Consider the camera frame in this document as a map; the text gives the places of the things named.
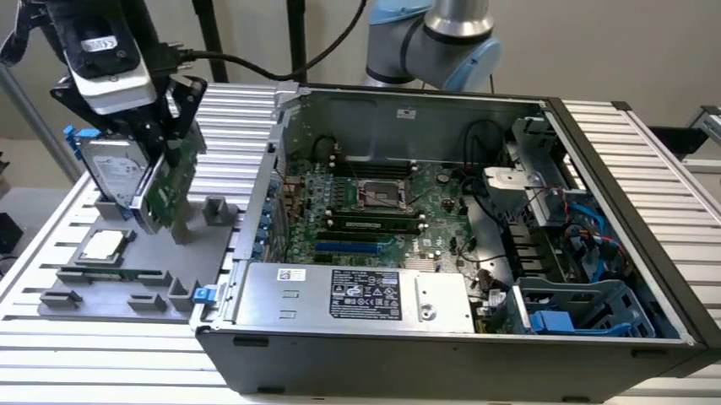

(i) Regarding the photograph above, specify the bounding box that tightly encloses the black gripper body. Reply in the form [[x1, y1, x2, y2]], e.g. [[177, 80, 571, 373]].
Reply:
[[44, 0, 176, 88]]

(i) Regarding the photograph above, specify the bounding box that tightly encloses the green graphics card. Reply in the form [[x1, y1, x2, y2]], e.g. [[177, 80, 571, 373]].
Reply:
[[129, 125, 207, 246]]

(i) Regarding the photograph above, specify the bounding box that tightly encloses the black stand pole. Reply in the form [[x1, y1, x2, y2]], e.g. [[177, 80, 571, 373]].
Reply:
[[284, 0, 309, 84], [189, 0, 229, 84]]

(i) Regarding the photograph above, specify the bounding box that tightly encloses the hard disk with blue caddy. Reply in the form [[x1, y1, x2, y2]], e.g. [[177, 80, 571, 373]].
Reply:
[[62, 124, 156, 221]]

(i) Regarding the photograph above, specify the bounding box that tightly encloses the small black box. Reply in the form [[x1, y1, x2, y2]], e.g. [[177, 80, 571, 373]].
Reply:
[[0, 212, 25, 255]]

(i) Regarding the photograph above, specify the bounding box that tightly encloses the silver CPU chip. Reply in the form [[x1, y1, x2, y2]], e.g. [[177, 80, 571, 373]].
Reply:
[[74, 229, 137, 267]]

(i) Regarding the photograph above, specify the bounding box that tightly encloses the grey parts rack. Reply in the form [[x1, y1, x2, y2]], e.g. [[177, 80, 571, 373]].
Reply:
[[34, 194, 244, 326]]

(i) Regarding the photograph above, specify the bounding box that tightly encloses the CPU socket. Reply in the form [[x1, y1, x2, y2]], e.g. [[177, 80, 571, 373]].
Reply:
[[347, 178, 422, 211]]

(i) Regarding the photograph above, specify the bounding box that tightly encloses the green RAM stick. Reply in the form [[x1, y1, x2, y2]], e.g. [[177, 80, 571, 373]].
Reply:
[[57, 264, 171, 283]]

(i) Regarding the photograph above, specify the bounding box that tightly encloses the black expansion slot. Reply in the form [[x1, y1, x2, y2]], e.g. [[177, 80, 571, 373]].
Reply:
[[313, 229, 379, 244]]

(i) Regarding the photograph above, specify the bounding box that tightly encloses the installed black RAM stick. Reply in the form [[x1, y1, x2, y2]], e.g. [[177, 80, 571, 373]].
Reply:
[[324, 213, 422, 234]]

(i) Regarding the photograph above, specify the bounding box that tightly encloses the blue expansion slot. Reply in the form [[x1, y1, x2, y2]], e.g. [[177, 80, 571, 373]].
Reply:
[[313, 240, 379, 257]]

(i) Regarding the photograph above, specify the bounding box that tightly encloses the green motherboard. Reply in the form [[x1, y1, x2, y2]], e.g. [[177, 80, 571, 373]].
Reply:
[[273, 159, 511, 299]]

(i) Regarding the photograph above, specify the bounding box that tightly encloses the silver power supply unit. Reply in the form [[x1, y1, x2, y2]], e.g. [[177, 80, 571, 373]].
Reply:
[[228, 261, 480, 335]]

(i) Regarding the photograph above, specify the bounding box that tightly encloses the silver chipset heatsink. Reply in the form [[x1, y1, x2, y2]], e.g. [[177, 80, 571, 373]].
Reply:
[[403, 256, 442, 272]]

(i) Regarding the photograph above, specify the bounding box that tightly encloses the silver metal drive cage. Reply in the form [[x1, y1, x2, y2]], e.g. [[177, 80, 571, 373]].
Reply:
[[482, 116, 587, 225]]

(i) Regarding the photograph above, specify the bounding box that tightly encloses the black open PC case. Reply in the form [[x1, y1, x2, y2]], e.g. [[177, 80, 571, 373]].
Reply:
[[192, 82, 721, 394]]

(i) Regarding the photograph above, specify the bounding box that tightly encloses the grey disk bay blue clip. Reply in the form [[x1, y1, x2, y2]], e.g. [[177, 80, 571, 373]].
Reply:
[[499, 276, 661, 339]]

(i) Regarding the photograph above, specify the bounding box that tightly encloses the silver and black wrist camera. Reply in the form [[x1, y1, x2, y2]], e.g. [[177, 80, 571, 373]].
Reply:
[[60, 14, 157, 116]]

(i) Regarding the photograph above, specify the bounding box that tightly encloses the aluminium frame post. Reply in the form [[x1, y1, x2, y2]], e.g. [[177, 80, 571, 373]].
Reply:
[[0, 62, 81, 183]]

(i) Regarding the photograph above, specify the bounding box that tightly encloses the black camera cable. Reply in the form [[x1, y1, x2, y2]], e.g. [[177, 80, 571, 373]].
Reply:
[[161, 0, 386, 82]]

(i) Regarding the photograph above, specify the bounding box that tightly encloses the black braided cable bundle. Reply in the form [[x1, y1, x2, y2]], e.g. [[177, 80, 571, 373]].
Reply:
[[0, 0, 49, 65]]

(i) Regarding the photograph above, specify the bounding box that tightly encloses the blue wire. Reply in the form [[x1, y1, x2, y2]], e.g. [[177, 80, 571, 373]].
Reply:
[[560, 201, 627, 283]]

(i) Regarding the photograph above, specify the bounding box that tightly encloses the aluminium frame profile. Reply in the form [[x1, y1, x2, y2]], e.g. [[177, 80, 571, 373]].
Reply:
[[678, 104, 721, 170]]

